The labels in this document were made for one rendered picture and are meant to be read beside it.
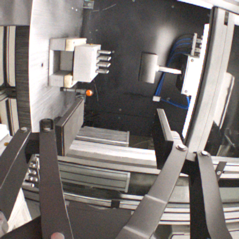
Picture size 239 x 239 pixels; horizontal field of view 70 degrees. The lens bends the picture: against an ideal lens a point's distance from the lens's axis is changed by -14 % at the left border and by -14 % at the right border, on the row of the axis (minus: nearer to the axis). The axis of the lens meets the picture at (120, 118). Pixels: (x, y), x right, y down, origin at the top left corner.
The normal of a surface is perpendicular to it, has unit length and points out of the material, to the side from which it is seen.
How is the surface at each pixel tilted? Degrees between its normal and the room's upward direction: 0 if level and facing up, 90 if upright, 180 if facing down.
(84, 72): 90
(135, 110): 90
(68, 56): 90
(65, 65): 90
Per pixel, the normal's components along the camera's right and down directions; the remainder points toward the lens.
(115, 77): -0.07, 0.40
